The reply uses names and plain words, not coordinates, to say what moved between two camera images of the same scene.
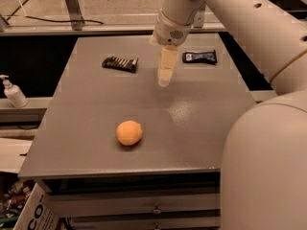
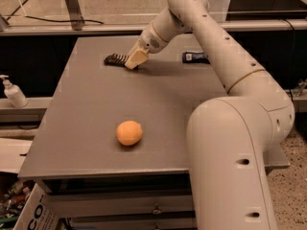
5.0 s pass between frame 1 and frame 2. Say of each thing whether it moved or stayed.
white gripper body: moved
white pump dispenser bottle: stayed
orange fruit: stayed
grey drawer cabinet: stayed
